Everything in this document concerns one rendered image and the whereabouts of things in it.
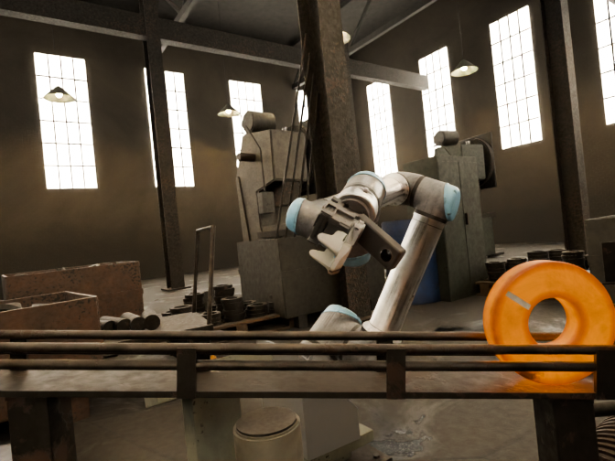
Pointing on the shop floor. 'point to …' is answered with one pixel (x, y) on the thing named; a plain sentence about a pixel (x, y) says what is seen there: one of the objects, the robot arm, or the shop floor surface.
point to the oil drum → (426, 294)
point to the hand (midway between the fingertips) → (337, 269)
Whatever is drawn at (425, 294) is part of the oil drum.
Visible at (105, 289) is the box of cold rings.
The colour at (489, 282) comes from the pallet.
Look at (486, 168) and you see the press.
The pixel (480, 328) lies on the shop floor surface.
